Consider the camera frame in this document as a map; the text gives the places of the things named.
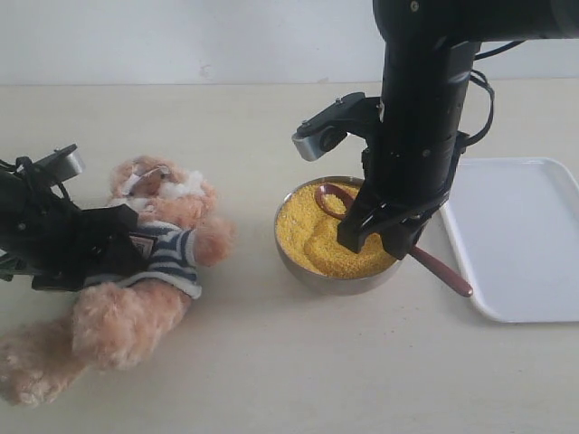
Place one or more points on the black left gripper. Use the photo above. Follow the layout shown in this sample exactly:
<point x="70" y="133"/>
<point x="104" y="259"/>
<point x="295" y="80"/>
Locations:
<point x="61" y="246"/>

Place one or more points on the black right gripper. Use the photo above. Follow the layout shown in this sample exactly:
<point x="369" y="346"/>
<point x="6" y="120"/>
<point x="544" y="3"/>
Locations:
<point x="410" y="165"/>

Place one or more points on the dark brown wooden spoon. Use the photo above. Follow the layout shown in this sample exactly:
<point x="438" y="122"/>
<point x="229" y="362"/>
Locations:
<point x="435" y="266"/>

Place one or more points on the tan teddy bear striped shirt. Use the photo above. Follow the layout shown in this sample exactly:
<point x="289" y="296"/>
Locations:
<point x="117" y="322"/>

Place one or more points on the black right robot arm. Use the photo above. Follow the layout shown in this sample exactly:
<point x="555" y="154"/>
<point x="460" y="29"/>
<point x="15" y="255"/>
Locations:
<point x="439" y="40"/>

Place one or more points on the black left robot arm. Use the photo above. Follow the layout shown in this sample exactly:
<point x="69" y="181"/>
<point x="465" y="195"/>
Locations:
<point x="46" y="236"/>

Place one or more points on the yellow millet grain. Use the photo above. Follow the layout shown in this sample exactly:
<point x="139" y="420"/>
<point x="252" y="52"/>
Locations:
<point x="308" y="236"/>

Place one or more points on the steel bowl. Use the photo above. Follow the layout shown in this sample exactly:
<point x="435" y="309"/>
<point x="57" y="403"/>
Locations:
<point x="327" y="285"/>

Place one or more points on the white rectangular plastic tray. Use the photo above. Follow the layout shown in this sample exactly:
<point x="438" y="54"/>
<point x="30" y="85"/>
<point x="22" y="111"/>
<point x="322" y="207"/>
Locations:
<point x="513" y="227"/>

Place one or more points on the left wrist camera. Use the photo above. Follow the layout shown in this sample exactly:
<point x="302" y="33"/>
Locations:
<point x="61" y="165"/>

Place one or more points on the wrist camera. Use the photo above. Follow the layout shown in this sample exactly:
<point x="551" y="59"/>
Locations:
<point x="61" y="165"/>
<point x="353" y="114"/>

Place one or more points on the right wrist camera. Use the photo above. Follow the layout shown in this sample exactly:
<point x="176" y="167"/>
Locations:
<point x="353" y="114"/>

